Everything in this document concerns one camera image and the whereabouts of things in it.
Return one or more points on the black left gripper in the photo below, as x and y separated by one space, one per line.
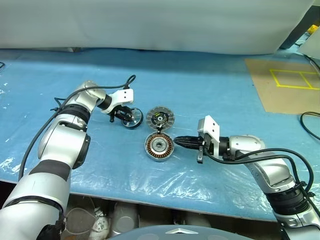
117 113

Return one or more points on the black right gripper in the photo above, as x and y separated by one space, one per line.
206 143

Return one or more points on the black spoked wheel cap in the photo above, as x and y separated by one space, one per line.
137 123

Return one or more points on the motor housing with copper windings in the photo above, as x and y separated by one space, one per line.
160 146

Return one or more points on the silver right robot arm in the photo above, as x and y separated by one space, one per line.
270 170

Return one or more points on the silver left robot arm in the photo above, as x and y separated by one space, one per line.
62 140

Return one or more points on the blue plastic table sheet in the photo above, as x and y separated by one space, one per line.
175 75

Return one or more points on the white backdrop sheet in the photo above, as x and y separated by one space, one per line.
125 25

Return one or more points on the grey robot torso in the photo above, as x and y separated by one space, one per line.
175 233

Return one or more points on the brown cardboard sheet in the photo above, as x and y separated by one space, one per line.
262 80

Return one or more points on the grey cylinder under table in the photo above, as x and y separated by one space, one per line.
125 220

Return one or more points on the white panel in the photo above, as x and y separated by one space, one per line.
311 45

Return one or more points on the small yellow object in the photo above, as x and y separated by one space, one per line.
312 29

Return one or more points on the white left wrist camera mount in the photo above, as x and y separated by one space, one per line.
125 96

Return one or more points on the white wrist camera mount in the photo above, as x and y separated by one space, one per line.
125 96
211 125

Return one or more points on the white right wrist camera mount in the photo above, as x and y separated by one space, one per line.
211 125

